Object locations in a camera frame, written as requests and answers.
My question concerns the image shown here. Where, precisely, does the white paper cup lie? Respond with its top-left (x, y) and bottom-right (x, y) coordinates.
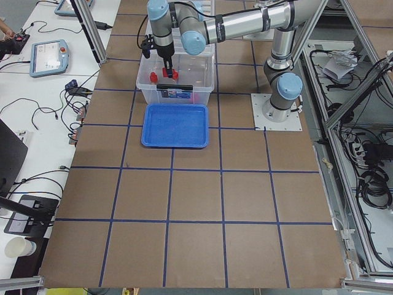
top-left (4, 237), bottom-right (37, 258)

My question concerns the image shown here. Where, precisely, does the black power adapter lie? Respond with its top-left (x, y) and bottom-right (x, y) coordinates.
top-left (95, 21), bottom-right (112, 30)

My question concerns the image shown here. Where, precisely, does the black monitor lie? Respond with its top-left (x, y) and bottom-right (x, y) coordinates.
top-left (0, 120), bottom-right (28, 197)

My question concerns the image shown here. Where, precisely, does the aluminium frame post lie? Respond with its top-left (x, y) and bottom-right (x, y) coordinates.
top-left (71, 0), bottom-right (107, 65)

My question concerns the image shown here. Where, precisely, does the black cable bundle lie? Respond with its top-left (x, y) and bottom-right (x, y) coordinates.
top-left (356, 167), bottom-right (392, 211)

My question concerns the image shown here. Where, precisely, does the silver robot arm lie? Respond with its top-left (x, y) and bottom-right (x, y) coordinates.
top-left (139, 1), bottom-right (323, 122)

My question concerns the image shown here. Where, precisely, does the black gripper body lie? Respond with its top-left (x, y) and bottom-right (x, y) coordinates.
top-left (141, 34), bottom-right (175, 58)

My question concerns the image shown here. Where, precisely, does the black box latch handle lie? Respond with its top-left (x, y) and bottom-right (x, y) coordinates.
top-left (157, 84), bottom-right (193, 92)

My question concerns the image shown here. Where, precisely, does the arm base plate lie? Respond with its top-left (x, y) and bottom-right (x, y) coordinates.
top-left (251, 93), bottom-right (303, 132)

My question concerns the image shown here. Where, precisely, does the clear plastic storage box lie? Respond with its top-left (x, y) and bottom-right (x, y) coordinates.
top-left (136, 28), bottom-right (215, 105)

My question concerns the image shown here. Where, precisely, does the white power strip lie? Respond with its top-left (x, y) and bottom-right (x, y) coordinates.
top-left (349, 141), bottom-right (367, 167)

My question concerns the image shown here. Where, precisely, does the blue plastic tray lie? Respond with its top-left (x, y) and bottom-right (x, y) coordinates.
top-left (141, 104), bottom-right (209, 149)

